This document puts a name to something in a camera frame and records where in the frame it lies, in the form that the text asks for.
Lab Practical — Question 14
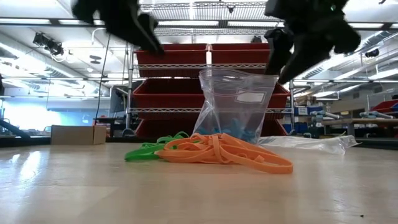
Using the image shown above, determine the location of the chrome wire shelf rack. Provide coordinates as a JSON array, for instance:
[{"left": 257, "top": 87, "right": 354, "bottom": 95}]
[{"left": 126, "top": 1, "right": 296, "bottom": 139}]

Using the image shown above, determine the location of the small cardboard box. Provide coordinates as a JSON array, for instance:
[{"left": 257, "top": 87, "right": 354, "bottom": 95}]
[{"left": 50, "top": 124, "right": 108, "bottom": 146}]

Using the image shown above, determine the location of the pale blue padded tube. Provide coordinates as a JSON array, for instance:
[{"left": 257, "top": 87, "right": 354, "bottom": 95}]
[
  {"left": 359, "top": 111, "right": 396, "bottom": 120},
  {"left": 310, "top": 110, "right": 342, "bottom": 123}
]

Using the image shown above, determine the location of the red storage bin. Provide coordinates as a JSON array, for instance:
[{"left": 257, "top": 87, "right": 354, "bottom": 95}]
[{"left": 369, "top": 99, "right": 398, "bottom": 115}]

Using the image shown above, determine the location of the red plastic bin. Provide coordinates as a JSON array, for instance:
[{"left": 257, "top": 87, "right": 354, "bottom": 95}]
[
  {"left": 267, "top": 81, "right": 290, "bottom": 121},
  {"left": 259, "top": 119, "right": 289, "bottom": 138},
  {"left": 211, "top": 42, "right": 271, "bottom": 75},
  {"left": 132, "top": 77, "right": 208, "bottom": 121},
  {"left": 135, "top": 43, "right": 208, "bottom": 78},
  {"left": 135, "top": 119, "right": 200, "bottom": 139}
]

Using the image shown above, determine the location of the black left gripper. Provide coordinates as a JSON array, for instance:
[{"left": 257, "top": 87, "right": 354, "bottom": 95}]
[{"left": 72, "top": 0, "right": 165, "bottom": 55}]

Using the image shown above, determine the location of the black ceiling device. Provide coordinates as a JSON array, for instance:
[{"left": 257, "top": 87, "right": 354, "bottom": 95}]
[{"left": 364, "top": 48, "right": 381, "bottom": 59}]

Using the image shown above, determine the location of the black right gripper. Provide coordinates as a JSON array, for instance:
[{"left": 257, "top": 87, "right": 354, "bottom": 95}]
[{"left": 264, "top": 0, "right": 361, "bottom": 85}]

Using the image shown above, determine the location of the blue rubber band bunch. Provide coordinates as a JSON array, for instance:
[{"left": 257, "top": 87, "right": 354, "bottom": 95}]
[{"left": 195, "top": 118, "right": 259, "bottom": 144}]

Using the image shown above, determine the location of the blue labelled box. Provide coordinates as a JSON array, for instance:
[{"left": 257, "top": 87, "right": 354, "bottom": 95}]
[{"left": 294, "top": 106, "right": 317, "bottom": 116}]

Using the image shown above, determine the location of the clear plastic zip bag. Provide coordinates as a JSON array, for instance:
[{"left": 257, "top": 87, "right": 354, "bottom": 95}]
[
  {"left": 257, "top": 134, "right": 359, "bottom": 156},
  {"left": 192, "top": 68, "right": 280, "bottom": 146}
]

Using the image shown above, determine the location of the orange rubber band bunch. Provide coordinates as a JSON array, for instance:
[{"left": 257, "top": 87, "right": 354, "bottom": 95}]
[{"left": 154, "top": 131, "right": 294, "bottom": 174}]

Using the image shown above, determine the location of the blue storage bin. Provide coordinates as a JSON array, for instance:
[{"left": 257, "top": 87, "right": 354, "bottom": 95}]
[{"left": 282, "top": 123, "right": 308, "bottom": 135}]

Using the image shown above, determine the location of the grey cabinet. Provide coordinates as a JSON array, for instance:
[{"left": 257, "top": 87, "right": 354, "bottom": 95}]
[{"left": 108, "top": 85, "right": 130, "bottom": 119}]

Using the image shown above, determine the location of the green rubber band bunch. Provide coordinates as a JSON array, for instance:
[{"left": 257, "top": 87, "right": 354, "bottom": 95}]
[{"left": 124, "top": 131, "right": 190, "bottom": 162}]

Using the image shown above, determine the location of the black ceiling spotlight cluster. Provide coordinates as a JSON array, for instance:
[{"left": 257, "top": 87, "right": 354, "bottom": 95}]
[{"left": 32, "top": 32, "right": 65, "bottom": 57}]

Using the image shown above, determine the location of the wooden workbench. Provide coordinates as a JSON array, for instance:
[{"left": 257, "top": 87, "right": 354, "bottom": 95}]
[{"left": 322, "top": 117, "right": 398, "bottom": 139}]

